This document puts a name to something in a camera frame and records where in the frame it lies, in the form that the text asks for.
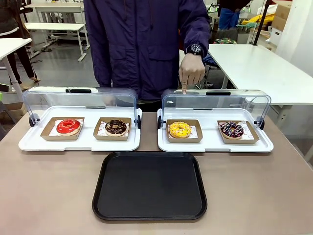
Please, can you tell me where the cardboard box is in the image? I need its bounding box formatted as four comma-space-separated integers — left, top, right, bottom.
271, 1, 291, 32

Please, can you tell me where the white display tray base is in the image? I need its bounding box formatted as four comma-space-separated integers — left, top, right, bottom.
157, 108, 274, 153
18, 105, 142, 152

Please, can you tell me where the bystander in dark clothes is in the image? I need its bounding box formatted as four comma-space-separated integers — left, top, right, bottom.
0, 0, 42, 90

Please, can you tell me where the black plastic serving tray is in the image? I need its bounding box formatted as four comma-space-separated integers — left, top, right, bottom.
91, 151, 208, 222

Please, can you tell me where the person's left hand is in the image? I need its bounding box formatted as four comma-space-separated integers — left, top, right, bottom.
179, 52, 206, 95

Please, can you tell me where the white desk with legs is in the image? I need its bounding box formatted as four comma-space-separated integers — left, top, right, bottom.
23, 22, 89, 62

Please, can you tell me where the brown cardboard donut tray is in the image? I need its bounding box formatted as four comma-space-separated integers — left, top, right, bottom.
217, 120, 260, 144
93, 117, 133, 142
166, 119, 203, 143
40, 117, 85, 141

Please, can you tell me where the black wrist watch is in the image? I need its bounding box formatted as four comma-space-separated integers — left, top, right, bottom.
185, 43, 204, 58

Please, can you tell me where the blue garment on chair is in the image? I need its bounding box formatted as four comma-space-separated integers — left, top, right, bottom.
218, 6, 241, 31

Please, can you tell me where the white table edge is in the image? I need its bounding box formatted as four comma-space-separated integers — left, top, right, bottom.
0, 37, 33, 93

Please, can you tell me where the large white table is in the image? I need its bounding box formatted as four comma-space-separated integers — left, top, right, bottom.
179, 43, 313, 106

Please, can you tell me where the red glazed donut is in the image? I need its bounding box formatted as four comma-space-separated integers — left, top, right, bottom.
56, 118, 82, 137

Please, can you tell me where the navy blue jacket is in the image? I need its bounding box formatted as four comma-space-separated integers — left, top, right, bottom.
83, 0, 211, 101

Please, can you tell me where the yellow fabric pile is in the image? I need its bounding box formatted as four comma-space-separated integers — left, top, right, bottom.
249, 12, 278, 26

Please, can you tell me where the yellow glazed sprinkled donut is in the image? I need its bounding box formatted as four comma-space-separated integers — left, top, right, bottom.
168, 121, 192, 139

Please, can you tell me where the chocolate sprinkled donut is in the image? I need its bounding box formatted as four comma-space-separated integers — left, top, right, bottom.
105, 119, 128, 137

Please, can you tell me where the clear roll-top display lid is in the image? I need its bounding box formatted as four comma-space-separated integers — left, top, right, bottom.
157, 88, 272, 130
22, 86, 142, 129

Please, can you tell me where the dark purple drizzled donut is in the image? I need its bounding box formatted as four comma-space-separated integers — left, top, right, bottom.
220, 121, 245, 140

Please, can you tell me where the black vertical pole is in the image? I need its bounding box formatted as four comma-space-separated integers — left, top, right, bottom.
252, 0, 271, 47

